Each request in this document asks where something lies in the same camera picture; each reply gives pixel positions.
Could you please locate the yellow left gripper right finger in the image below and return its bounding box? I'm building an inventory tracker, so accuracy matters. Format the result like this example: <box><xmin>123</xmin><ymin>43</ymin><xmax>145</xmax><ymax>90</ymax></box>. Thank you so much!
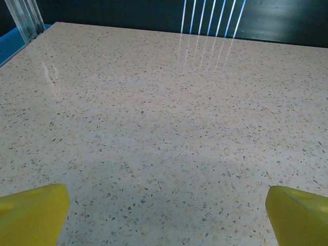
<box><xmin>265</xmin><ymin>186</ymin><xmax>328</xmax><ymax>246</ymax></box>

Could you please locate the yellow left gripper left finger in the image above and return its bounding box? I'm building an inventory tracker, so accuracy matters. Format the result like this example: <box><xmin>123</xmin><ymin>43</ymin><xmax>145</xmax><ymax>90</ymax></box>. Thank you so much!
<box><xmin>0</xmin><ymin>183</ymin><xmax>71</xmax><ymax>246</ymax></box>

